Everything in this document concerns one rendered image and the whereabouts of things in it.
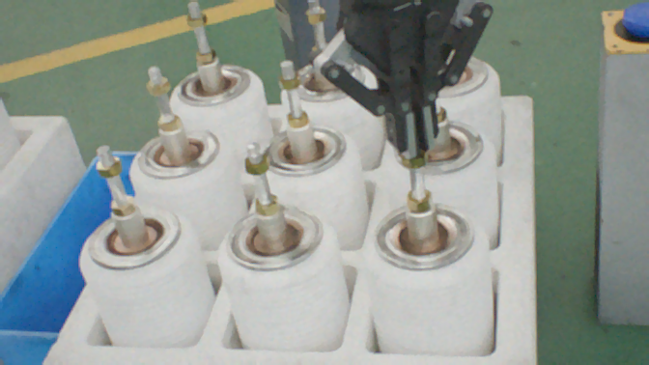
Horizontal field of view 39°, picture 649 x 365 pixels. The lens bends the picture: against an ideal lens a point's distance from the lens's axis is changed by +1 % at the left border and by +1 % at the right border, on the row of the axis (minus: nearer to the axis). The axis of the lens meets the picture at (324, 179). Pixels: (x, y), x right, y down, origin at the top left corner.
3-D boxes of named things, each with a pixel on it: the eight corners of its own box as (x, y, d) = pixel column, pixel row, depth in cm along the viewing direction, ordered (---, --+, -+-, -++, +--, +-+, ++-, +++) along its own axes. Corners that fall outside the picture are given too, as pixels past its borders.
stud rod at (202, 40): (214, 69, 92) (196, 0, 87) (215, 72, 91) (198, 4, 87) (205, 71, 92) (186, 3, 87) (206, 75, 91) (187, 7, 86)
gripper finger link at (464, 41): (486, 1, 59) (437, 81, 60) (503, 13, 60) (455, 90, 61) (462, -12, 61) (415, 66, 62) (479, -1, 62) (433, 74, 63)
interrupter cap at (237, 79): (170, 84, 95) (168, 78, 94) (239, 62, 96) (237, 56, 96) (188, 117, 89) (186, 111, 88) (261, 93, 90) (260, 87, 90)
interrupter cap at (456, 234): (371, 215, 72) (370, 209, 72) (466, 203, 72) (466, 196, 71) (378, 280, 66) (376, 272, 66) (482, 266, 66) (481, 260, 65)
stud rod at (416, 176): (427, 225, 67) (417, 141, 63) (413, 224, 68) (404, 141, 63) (429, 216, 68) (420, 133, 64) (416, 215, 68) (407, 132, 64)
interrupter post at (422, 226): (407, 232, 70) (402, 198, 68) (437, 228, 70) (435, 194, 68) (409, 252, 68) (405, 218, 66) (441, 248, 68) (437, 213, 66)
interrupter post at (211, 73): (200, 87, 93) (192, 59, 91) (222, 80, 94) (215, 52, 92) (207, 98, 91) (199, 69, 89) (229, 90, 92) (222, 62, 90)
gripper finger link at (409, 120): (398, 98, 62) (402, 144, 64) (389, 101, 62) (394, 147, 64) (414, 112, 61) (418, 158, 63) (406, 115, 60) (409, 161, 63)
